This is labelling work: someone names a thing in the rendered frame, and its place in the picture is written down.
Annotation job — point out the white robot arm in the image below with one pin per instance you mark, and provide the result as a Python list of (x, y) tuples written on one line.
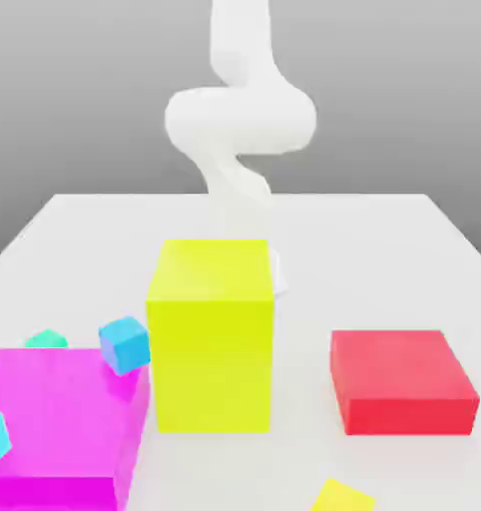
[(240, 119)]

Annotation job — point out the small blue cube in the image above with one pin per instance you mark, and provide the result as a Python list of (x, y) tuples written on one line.
[(125, 345)]

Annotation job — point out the small green cube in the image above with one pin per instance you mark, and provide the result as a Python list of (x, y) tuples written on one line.
[(46, 339)]

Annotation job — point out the small yellow cube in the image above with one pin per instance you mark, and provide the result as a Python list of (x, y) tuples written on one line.
[(343, 497)]

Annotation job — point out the large yellow box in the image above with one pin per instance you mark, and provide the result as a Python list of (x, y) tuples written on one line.
[(210, 339)]

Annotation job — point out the large red box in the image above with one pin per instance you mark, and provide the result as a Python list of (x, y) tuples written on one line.
[(400, 379)]

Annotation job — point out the large magenta box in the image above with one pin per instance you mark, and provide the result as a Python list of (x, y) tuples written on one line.
[(65, 419)]

